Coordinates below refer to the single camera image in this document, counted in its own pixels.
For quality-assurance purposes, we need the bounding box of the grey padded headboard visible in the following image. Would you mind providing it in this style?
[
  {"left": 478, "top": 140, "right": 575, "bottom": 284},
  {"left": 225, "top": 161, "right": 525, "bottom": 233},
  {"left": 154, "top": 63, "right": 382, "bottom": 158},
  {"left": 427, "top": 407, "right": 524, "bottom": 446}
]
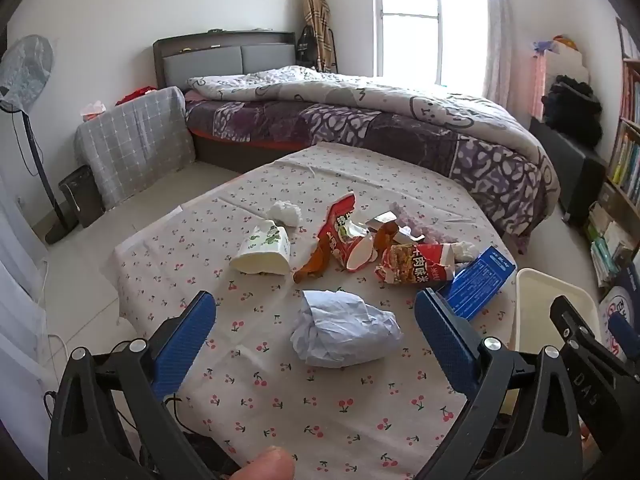
[{"left": 152, "top": 30, "right": 297, "bottom": 93}]

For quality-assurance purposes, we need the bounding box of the pink white curtain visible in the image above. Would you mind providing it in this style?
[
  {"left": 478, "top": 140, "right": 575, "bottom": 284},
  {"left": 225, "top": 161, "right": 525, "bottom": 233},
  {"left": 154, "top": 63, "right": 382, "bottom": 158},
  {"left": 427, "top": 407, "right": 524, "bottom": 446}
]
[{"left": 480, "top": 0, "right": 536, "bottom": 111}]

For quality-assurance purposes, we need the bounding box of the grey checkered cloth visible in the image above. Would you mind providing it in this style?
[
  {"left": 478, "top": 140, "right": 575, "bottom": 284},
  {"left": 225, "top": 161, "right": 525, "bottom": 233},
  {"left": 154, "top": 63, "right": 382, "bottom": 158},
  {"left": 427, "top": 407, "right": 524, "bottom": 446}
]
[{"left": 75, "top": 86, "right": 197, "bottom": 211}]

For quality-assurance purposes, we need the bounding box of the small black bin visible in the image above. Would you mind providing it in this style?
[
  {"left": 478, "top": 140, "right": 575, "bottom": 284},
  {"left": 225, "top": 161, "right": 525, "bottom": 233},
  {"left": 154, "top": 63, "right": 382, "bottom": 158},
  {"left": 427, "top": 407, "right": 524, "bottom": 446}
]
[{"left": 58, "top": 165, "right": 103, "bottom": 228}]

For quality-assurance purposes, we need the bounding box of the sheer white curtain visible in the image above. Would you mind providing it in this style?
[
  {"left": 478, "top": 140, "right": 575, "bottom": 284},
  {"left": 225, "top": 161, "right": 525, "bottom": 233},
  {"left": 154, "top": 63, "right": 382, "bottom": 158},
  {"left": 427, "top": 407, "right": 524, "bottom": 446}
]
[{"left": 0, "top": 180, "right": 51, "bottom": 461}]

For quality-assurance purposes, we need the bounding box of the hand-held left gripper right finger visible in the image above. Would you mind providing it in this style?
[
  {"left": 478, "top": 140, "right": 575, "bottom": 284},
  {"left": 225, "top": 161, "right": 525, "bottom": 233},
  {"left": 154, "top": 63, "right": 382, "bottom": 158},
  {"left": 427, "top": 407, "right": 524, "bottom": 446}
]
[{"left": 414, "top": 287, "right": 586, "bottom": 480}]

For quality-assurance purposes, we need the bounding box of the red cloth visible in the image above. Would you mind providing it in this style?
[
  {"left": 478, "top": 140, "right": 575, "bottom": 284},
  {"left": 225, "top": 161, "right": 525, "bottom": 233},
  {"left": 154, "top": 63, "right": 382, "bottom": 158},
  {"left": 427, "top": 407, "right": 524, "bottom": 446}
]
[{"left": 116, "top": 86, "right": 156, "bottom": 106}]

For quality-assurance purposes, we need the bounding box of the dark storage cabinet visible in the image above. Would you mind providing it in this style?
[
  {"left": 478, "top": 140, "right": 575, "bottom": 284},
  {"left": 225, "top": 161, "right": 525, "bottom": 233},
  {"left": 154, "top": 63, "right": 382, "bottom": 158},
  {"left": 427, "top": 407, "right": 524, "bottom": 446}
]
[{"left": 529, "top": 117, "right": 608, "bottom": 226}]

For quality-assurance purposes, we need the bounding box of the blue carton box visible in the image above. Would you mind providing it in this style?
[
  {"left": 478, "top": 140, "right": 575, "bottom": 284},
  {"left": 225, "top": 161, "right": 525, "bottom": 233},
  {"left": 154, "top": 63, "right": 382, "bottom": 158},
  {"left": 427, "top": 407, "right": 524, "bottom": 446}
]
[{"left": 437, "top": 246, "right": 517, "bottom": 321}]

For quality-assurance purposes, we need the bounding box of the orange-brown wrapper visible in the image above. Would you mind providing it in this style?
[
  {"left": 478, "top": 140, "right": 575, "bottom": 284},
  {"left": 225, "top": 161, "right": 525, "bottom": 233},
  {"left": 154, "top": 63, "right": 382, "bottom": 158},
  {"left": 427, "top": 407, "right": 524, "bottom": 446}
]
[{"left": 293, "top": 232, "right": 333, "bottom": 283}]

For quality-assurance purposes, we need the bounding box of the green print paper cup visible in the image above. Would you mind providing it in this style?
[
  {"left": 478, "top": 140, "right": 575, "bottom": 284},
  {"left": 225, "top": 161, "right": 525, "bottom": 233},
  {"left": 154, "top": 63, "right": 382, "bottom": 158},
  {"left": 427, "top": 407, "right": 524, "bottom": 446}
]
[{"left": 230, "top": 220, "right": 292, "bottom": 277}]

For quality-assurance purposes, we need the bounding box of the crumpled white wrapper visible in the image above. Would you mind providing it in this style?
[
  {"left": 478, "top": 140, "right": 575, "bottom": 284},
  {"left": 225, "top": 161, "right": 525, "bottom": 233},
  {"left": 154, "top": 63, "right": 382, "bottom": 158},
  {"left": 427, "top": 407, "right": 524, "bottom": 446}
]
[{"left": 447, "top": 241, "right": 478, "bottom": 262}]

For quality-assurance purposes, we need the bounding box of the pile of black clothes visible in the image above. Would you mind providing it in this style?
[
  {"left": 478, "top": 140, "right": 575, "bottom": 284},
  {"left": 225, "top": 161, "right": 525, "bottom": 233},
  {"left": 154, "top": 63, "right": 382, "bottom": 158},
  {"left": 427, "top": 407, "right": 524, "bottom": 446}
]
[{"left": 542, "top": 75, "right": 603, "bottom": 148}]

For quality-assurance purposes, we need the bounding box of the purple patterned bedsheet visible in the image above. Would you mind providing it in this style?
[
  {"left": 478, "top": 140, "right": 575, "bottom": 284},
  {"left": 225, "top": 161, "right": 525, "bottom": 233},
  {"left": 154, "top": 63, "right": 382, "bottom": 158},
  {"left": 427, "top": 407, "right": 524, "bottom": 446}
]
[{"left": 185, "top": 100, "right": 558, "bottom": 241}]

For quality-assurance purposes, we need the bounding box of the white paper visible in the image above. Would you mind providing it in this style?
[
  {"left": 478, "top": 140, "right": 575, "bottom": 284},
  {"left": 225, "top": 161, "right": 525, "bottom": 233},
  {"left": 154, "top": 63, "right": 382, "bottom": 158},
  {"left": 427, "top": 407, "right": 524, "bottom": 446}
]
[{"left": 290, "top": 289, "right": 404, "bottom": 368}]

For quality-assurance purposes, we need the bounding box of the covered standing fan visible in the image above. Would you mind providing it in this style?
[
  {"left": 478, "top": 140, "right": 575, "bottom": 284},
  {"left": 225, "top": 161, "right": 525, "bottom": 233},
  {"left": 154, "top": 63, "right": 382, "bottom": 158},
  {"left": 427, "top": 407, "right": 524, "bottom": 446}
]
[{"left": 0, "top": 35, "right": 81, "bottom": 246}]

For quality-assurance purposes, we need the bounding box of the cartoon print duvet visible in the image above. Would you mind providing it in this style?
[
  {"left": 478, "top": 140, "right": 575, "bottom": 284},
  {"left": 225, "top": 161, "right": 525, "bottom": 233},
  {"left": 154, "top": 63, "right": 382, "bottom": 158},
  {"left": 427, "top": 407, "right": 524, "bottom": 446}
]
[{"left": 187, "top": 65, "right": 561, "bottom": 196}]

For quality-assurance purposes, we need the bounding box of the white bag with red print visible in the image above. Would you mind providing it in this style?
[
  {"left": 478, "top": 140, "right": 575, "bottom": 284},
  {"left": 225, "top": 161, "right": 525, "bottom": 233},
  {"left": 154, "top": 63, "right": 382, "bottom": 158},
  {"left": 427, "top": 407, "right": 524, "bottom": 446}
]
[{"left": 597, "top": 265, "right": 640, "bottom": 361}]

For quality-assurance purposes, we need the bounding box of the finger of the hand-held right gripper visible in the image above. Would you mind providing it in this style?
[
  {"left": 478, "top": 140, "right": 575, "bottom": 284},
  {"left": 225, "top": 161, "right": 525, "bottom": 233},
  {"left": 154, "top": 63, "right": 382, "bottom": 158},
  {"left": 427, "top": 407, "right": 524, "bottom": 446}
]
[
  {"left": 607, "top": 310, "right": 640, "bottom": 362},
  {"left": 550, "top": 295, "right": 640, "bottom": 480}
]

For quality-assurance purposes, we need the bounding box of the person's left hand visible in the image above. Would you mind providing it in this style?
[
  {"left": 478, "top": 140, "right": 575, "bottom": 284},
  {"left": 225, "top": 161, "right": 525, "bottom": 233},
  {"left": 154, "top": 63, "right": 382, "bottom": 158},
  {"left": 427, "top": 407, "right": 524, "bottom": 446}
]
[{"left": 234, "top": 446, "right": 297, "bottom": 480}]

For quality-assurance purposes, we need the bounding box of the silver foil pack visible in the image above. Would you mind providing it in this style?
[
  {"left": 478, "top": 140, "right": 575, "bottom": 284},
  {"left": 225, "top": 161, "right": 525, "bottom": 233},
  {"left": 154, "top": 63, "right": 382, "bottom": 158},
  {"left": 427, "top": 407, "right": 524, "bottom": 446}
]
[{"left": 365, "top": 211, "right": 401, "bottom": 231}]

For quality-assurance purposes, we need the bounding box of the white trash bin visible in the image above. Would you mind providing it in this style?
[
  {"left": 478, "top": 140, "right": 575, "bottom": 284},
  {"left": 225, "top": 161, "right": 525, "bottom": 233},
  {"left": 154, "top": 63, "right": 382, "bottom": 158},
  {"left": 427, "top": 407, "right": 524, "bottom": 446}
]
[{"left": 515, "top": 267, "right": 603, "bottom": 366}]

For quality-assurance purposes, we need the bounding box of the black bag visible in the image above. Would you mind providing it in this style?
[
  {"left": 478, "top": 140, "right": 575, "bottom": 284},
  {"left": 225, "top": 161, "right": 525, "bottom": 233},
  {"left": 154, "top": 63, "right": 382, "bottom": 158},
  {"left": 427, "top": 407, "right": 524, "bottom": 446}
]
[{"left": 295, "top": 25, "right": 318, "bottom": 67}]

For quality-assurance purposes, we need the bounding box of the plaid coat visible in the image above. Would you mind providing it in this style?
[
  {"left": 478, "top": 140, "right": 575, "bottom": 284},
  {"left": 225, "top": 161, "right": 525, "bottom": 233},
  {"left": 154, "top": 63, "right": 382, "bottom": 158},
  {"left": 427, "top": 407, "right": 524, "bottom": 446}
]
[{"left": 302, "top": 0, "right": 341, "bottom": 73}]

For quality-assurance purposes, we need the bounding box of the wooden bookshelf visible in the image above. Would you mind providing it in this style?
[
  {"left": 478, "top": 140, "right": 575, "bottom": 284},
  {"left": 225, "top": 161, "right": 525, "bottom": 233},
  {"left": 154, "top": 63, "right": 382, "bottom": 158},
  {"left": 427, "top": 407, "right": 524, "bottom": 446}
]
[{"left": 585, "top": 17, "right": 640, "bottom": 286}]

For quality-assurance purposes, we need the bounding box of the torn red noodle cup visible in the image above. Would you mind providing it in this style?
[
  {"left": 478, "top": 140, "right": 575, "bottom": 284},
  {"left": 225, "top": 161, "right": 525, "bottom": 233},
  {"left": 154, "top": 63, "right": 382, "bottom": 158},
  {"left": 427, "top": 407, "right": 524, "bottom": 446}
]
[
  {"left": 375, "top": 242, "right": 458, "bottom": 286},
  {"left": 332, "top": 230, "right": 378, "bottom": 272}
]

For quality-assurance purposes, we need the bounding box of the window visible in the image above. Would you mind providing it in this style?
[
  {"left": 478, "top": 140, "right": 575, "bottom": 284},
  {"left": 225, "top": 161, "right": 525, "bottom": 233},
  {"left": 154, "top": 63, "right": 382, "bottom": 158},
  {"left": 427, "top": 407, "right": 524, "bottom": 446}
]
[{"left": 372, "top": 0, "right": 488, "bottom": 86}]

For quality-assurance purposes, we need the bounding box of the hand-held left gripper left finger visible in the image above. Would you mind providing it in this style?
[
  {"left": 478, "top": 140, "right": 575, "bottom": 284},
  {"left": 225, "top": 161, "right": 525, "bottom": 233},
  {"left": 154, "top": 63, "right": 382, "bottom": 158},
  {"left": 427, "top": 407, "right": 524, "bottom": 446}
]
[{"left": 47, "top": 290, "right": 221, "bottom": 480}]

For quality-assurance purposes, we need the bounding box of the stack of books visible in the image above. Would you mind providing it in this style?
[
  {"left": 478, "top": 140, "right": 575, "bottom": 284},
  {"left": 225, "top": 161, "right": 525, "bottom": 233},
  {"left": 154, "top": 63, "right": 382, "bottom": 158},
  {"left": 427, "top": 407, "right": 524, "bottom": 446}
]
[{"left": 587, "top": 200, "right": 636, "bottom": 286}]

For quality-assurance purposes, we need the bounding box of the red snack package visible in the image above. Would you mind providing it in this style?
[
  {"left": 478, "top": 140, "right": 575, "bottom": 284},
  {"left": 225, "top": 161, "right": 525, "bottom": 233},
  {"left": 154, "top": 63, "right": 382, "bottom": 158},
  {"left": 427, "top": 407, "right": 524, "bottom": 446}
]
[{"left": 318, "top": 192, "right": 357, "bottom": 242}]

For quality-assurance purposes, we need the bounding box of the white tissue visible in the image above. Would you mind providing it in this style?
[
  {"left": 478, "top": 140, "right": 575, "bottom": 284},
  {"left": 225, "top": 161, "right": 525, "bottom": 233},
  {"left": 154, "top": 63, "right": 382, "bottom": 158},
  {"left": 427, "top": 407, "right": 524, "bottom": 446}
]
[{"left": 270, "top": 201, "right": 302, "bottom": 227}]

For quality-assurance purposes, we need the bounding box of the dark bed frame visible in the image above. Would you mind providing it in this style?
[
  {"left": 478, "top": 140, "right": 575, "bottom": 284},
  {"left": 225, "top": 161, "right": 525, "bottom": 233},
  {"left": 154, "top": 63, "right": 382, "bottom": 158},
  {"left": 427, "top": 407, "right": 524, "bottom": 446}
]
[{"left": 187, "top": 127, "right": 301, "bottom": 176}]

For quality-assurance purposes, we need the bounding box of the white pink cabinet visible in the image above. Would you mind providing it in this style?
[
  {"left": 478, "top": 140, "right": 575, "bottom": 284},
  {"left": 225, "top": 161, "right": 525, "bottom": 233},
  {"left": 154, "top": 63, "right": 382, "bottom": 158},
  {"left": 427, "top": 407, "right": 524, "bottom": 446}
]
[{"left": 530, "top": 35, "right": 591, "bottom": 121}]

